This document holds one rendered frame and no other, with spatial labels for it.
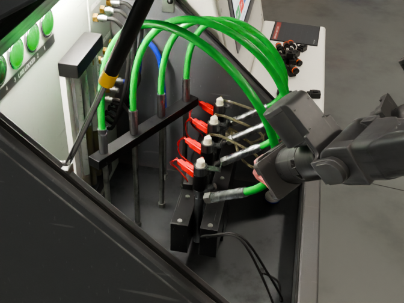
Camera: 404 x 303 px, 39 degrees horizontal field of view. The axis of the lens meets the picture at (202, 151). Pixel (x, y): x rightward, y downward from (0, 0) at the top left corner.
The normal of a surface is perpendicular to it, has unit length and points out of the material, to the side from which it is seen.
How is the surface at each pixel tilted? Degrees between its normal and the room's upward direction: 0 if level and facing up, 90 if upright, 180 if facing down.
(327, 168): 107
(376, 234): 0
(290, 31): 0
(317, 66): 0
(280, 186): 49
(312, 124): 44
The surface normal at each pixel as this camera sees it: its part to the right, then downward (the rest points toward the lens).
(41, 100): 0.98, 0.14
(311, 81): 0.04, -0.80
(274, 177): 0.36, -0.12
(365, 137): -0.56, -0.80
